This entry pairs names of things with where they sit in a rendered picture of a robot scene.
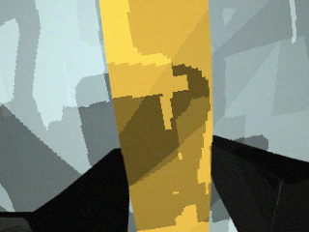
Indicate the yellow bar with red block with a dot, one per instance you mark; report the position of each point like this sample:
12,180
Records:
159,61

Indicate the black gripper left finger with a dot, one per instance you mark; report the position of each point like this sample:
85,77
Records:
97,202

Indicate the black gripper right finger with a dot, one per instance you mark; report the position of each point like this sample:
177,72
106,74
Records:
262,191

